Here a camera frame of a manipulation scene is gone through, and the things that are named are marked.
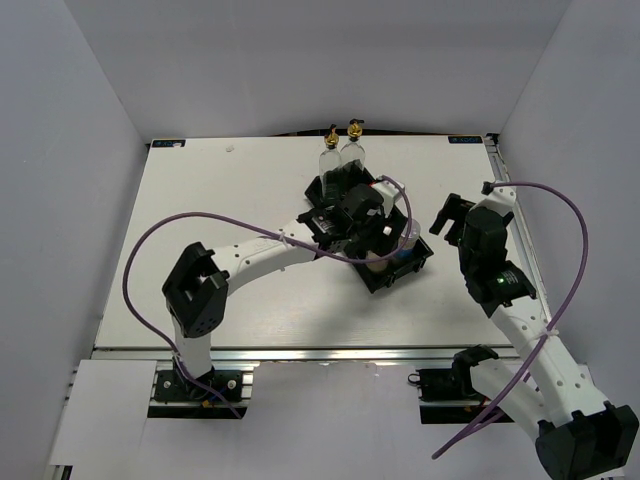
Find silver-lid white powder jar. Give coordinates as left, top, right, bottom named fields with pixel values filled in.
left=365, top=251, right=399, bottom=273

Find blue-label spice shaker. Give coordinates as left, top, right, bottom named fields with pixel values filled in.
left=395, top=219, right=421, bottom=260

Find dark sauce glass bottle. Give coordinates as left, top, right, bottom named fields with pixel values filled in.
left=339, top=118, right=366, bottom=193

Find clear glass oil bottle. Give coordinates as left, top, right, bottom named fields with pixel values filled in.
left=319, top=124, right=343, bottom=205

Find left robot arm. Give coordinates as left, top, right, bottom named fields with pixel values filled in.
left=162, top=178, right=407, bottom=400

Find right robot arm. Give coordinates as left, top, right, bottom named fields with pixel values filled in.
left=430, top=188, right=639, bottom=479

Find black three-compartment tray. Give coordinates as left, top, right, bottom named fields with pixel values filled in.
left=297, top=169, right=433, bottom=293

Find left blue table sticker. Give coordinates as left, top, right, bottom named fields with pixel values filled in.
left=150, top=139, right=186, bottom=148

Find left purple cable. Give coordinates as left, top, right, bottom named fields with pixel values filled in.
left=122, top=174, right=414, bottom=419

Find purple cable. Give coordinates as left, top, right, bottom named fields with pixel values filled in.
left=122, top=174, right=414, bottom=419
left=430, top=180, right=590, bottom=460

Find aluminium table side rail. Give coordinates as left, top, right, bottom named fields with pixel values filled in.
left=483, top=133, right=551, bottom=321

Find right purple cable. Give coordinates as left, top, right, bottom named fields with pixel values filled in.
left=430, top=180, right=590, bottom=460

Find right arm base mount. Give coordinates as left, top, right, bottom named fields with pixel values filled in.
left=407, top=345, right=499, bottom=425

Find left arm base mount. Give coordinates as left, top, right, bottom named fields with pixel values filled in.
left=147, top=360, right=256, bottom=420

